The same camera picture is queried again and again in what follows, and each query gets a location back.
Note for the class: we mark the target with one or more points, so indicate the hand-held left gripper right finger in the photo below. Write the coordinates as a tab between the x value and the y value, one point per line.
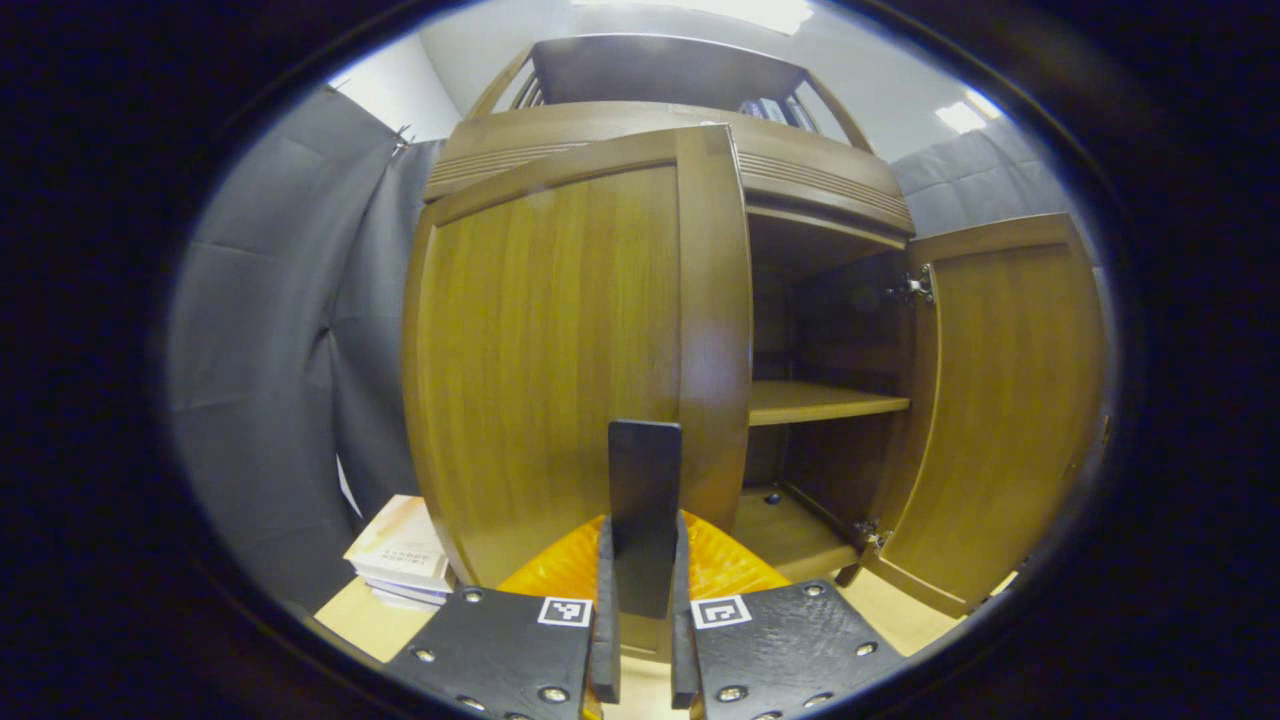
682	650

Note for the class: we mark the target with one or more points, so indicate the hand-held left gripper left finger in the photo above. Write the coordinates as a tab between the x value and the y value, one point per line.
605	640

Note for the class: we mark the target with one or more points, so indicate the wooden shoe cabinet door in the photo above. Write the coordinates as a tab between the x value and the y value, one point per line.
540	350
1000	400

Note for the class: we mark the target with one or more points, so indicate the wooden inner cabinet shelf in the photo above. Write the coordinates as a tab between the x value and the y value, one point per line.
810	402

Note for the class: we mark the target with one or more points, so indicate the wooden cabinet drawer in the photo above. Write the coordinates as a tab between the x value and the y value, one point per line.
800	165

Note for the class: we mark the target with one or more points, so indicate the stack of books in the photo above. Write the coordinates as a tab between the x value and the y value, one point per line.
400	545

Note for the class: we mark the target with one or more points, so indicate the black backdrop cloth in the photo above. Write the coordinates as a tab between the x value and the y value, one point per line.
260	350

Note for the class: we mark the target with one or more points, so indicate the grey book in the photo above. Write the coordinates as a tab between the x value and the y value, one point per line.
767	109

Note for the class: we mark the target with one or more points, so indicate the dark book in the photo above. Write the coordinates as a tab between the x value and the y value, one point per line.
787	112

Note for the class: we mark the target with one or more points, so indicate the small ceiling light panel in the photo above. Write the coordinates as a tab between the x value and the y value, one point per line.
965	113

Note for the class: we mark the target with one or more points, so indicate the large ceiling light panel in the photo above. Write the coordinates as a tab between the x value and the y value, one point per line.
760	12

